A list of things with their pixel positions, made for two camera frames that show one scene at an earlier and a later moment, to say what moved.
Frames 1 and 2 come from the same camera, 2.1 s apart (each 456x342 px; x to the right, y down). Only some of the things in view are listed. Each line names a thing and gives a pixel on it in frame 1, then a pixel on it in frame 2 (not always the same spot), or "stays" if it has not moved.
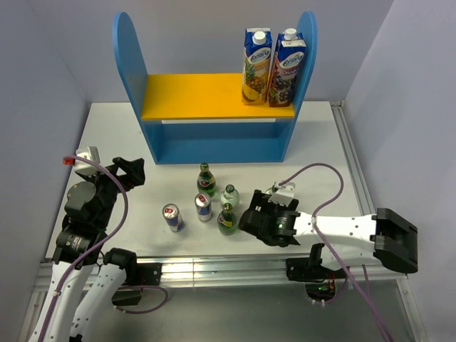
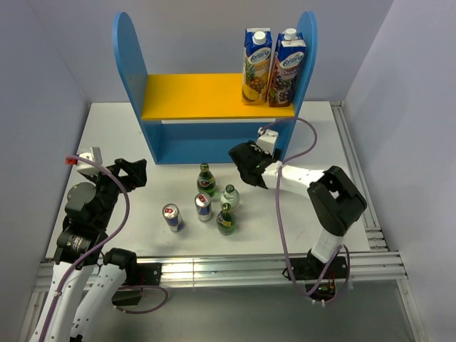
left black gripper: x=134 y=172 stays
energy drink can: x=171 y=214 stays
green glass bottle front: x=227 y=220 stays
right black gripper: x=261 y=199 → x=277 y=154
